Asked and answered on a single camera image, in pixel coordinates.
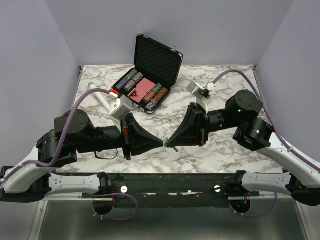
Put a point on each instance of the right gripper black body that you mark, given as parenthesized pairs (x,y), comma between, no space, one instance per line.
(204,121)

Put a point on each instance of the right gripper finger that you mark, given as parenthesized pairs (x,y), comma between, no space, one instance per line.
(190,128)
(183,140)

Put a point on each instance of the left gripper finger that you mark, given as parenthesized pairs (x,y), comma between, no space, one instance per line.
(140,147)
(138,134)

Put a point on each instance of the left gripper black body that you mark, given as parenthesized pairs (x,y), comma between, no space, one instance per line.
(125,140)

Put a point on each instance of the green key tag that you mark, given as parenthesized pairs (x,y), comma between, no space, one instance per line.
(165,142)

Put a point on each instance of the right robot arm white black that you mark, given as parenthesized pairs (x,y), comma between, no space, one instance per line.
(301,179)

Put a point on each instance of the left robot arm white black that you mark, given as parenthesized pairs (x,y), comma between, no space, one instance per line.
(34,178)

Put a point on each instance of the red playing card deck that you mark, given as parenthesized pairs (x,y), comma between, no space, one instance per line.
(141,90)

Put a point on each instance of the purple poker chip row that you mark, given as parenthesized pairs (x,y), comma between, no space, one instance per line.
(121,85)

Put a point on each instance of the orange poker chip row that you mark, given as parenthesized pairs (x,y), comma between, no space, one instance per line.
(154,96)

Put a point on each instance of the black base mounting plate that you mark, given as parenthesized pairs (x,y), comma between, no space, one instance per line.
(151,190)

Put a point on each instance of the green poker chip row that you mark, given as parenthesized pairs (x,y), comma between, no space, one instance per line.
(133,76)

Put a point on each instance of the black poker chip case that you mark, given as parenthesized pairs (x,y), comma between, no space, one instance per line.
(158,63)

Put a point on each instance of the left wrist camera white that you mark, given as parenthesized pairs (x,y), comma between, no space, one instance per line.
(120,107)

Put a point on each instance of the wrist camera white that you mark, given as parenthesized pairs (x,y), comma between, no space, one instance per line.
(120,107)
(203,94)

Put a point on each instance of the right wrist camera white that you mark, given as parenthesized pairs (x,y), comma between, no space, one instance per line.
(203,94)

